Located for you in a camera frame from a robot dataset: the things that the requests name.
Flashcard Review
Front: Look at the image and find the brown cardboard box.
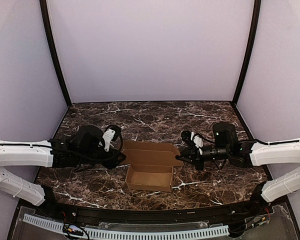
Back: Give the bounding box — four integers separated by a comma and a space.
121, 141, 184, 192

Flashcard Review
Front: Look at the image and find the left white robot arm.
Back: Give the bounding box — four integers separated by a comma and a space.
0, 125, 126, 207

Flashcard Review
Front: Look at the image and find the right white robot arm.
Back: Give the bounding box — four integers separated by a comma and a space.
175, 122, 300, 206

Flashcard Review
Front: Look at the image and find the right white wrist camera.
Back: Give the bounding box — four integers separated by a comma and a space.
190, 131, 204, 149

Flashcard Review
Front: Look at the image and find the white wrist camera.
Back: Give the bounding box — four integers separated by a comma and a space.
102, 128, 116, 152
190, 131, 204, 149

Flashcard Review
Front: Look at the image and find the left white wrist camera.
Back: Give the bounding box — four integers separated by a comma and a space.
102, 128, 116, 152

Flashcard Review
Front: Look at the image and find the black front table rail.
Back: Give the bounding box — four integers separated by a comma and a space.
41, 202, 253, 225

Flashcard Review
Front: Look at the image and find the white slotted cable duct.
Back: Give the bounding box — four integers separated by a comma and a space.
22, 213, 230, 240

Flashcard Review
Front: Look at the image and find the right black frame post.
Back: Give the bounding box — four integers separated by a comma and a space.
231, 0, 262, 106

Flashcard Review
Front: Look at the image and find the black frame post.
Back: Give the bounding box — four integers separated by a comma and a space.
39, 0, 72, 108
231, 0, 262, 106

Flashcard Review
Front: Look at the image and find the left black frame post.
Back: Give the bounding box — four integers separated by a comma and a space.
39, 0, 72, 108

